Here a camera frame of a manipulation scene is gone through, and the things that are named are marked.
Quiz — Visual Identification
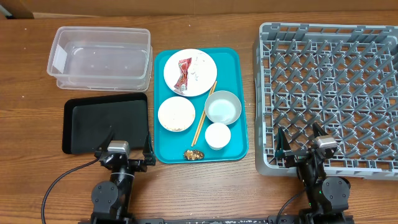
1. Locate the black plastic tray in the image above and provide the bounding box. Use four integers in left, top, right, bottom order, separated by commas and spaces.
62, 93, 150, 154

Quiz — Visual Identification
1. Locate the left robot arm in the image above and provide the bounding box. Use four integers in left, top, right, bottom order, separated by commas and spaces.
90, 129, 156, 223

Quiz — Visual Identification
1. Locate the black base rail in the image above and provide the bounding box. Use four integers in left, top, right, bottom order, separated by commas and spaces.
78, 215, 355, 224

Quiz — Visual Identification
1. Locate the teal serving tray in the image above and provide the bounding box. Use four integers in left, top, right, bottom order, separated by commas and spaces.
154, 47, 249, 164

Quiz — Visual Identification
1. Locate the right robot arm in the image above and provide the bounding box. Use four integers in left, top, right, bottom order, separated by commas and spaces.
275, 123, 354, 223

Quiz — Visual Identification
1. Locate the small white bowl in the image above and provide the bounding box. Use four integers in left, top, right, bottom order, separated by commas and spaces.
157, 96, 196, 132

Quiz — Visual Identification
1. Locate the large white plate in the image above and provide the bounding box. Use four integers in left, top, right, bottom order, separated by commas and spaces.
164, 49, 218, 97

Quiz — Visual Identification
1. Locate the brown food scrap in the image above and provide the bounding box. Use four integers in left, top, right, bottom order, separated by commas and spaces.
183, 150, 205, 161

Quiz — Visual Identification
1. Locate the grey dishwasher rack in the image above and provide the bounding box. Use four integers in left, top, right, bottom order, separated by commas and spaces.
253, 22, 397, 180

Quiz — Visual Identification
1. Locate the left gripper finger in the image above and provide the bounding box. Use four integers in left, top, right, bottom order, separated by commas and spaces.
142, 133, 155, 164
98, 126, 114, 151

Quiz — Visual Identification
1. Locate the clear plastic bin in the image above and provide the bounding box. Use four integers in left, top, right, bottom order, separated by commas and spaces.
47, 26, 153, 92

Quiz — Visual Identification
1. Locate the white cup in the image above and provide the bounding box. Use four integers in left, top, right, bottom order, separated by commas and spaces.
205, 123, 231, 150

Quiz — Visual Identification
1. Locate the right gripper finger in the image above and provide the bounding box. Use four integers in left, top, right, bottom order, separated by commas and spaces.
275, 127, 291, 159
312, 122, 328, 138

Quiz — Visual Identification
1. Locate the red snack wrapper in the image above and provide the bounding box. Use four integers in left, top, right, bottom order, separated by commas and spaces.
174, 58, 192, 93

